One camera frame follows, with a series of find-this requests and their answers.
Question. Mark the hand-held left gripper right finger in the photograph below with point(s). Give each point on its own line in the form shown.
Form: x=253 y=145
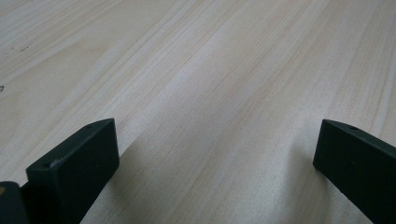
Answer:
x=358 y=165

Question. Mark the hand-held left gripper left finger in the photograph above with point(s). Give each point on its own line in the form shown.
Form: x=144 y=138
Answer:
x=74 y=168

